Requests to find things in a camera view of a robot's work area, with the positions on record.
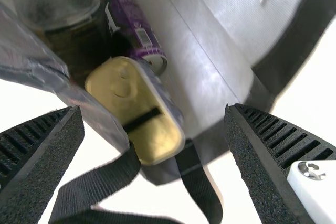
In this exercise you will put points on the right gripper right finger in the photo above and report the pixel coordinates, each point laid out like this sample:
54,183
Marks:
275,169

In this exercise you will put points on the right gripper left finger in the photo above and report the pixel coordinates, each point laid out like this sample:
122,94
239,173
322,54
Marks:
39,155

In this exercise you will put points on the rectangular tin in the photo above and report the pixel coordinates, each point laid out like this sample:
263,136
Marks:
136,108

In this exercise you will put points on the dark coffee bottle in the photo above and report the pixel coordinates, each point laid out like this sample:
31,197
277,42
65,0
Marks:
63,11

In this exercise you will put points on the purple can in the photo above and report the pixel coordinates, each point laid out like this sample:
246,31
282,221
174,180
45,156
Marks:
131,19

